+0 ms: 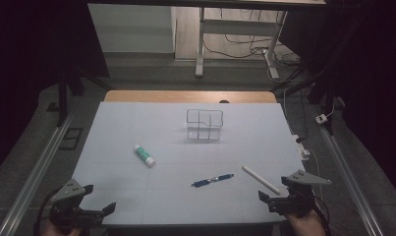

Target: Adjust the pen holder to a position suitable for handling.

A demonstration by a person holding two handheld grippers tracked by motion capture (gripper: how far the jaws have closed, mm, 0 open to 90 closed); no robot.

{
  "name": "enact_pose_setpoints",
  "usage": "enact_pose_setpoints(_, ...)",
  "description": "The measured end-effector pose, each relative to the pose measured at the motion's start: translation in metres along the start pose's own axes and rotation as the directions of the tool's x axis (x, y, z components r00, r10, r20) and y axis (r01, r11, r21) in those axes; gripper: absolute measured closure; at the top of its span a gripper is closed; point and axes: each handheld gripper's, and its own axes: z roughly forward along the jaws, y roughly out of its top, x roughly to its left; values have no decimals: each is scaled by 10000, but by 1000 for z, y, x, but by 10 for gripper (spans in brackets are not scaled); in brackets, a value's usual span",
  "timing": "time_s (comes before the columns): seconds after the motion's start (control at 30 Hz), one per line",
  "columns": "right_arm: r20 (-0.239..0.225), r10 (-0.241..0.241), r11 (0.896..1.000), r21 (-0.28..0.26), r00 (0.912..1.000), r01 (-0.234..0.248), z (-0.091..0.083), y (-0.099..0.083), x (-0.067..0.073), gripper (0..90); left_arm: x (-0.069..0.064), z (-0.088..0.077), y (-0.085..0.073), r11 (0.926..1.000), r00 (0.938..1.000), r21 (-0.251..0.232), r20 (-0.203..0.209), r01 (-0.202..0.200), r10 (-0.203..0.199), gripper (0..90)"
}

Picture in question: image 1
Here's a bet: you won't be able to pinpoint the person's left hand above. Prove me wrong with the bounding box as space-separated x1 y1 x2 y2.
40 218 84 236

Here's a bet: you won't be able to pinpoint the white power strip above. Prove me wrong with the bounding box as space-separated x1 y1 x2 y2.
291 133 311 162

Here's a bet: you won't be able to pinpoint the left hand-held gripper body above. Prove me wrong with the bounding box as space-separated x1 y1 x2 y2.
48 178 105 231

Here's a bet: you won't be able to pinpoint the white pen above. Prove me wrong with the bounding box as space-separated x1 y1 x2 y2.
241 164 281 196

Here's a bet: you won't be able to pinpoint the white desk frame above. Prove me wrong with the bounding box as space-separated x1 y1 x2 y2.
195 6 289 81

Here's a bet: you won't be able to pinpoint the blue pen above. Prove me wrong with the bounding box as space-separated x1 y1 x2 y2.
191 173 236 189

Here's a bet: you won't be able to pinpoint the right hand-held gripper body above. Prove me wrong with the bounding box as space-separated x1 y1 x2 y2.
266 169 333 218

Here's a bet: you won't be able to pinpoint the black metal stand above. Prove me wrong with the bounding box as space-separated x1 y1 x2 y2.
269 62 339 136
55 63 113 128

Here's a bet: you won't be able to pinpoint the clear plastic desk organizer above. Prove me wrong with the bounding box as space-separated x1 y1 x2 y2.
186 108 225 142

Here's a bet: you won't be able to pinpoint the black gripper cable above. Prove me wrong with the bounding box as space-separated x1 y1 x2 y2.
33 187 63 236
312 195 332 236

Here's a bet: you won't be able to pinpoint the person's right hand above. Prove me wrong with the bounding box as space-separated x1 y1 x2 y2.
284 208 327 236

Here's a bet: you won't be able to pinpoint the green and white glue stick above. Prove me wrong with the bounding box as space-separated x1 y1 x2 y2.
133 144 157 169

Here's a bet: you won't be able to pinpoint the black rectangular floor frame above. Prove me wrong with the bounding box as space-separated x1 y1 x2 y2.
58 127 85 151

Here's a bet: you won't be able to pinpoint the black floor cables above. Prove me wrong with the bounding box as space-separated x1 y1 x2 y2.
202 8 302 68

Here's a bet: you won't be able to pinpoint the aluminium rail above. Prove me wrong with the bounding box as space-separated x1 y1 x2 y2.
318 125 387 236
0 107 76 236

